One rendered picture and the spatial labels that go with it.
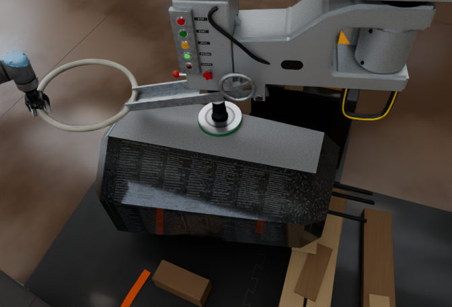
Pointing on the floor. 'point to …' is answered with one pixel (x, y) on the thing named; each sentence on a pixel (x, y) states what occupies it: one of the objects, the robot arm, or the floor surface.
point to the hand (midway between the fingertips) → (42, 111)
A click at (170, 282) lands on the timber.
